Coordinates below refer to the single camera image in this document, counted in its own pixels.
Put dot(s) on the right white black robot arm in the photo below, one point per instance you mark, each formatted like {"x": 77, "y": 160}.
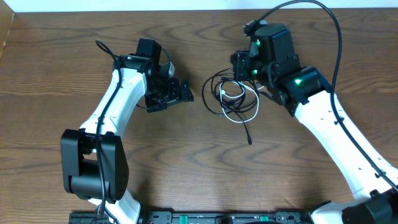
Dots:
{"x": 306, "y": 94}

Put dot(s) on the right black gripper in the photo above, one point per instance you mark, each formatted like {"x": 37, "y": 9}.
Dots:
{"x": 242, "y": 57}

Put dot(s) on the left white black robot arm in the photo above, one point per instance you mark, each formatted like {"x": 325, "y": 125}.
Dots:
{"x": 94, "y": 163}

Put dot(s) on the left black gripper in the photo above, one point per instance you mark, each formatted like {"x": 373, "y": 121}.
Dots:
{"x": 176, "y": 95}

